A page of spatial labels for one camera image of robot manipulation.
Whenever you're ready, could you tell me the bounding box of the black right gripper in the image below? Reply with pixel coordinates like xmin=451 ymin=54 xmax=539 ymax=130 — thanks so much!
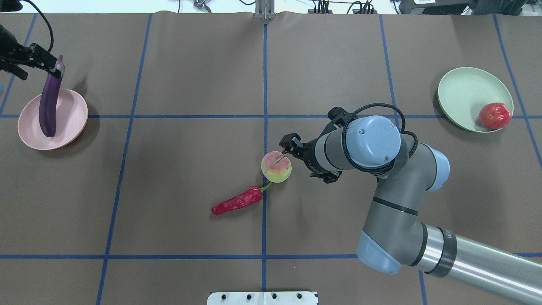
xmin=279 ymin=108 xmax=352 ymax=184

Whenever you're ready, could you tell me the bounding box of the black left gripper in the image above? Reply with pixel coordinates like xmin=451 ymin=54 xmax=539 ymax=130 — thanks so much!
xmin=0 ymin=42 xmax=63 ymax=80

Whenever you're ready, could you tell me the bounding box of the purple eggplant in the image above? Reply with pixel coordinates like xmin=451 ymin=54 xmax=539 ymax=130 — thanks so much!
xmin=38 ymin=54 xmax=65 ymax=137

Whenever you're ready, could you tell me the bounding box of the peach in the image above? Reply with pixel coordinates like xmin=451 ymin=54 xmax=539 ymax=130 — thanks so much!
xmin=260 ymin=151 xmax=292 ymax=183

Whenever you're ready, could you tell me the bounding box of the red chili pepper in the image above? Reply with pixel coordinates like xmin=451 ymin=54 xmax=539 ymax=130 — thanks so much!
xmin=211 ymin=182 xmax=273 ymax=216

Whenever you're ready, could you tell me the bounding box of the red pomegranate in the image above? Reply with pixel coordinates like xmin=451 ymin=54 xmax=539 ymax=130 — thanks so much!
xmin=478 ymin=103 xmax=513 ymax=130

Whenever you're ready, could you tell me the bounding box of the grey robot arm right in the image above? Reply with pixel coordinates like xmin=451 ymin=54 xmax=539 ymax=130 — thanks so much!
xmin=279 ymin=103 xmax=542 ymax=305

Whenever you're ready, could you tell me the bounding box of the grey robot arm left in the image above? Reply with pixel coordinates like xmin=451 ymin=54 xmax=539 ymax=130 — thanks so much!
xmin=0 ymin=26 xmax=64 ymax=80

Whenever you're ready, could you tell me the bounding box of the pink plate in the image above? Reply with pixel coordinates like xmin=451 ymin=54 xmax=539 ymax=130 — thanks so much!
xmin=17 ymin=89 xmax=88 ymax=150

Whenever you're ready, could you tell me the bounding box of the brown table mat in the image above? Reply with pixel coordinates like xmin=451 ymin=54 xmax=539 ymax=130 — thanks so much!
xmin=0 ymin=12 xmax=542 ymax=305

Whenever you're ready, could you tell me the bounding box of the green plate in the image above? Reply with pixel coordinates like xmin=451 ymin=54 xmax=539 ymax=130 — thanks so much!
xmin=437 ymin=67 xmax=514 ymax=133

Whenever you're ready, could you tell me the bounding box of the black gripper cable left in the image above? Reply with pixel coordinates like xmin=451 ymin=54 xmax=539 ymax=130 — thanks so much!
xmin=17 ymin=0 xmax=55 ymax=53

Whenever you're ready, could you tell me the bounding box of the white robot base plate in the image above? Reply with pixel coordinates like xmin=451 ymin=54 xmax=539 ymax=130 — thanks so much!
xmin=207 ymin=291 xmax=319 ymax=305

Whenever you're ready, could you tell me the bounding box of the aluminium frame post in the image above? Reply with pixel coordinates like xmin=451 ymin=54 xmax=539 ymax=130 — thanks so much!
xmin=254 ymin=0 xmax=276 ymax=20

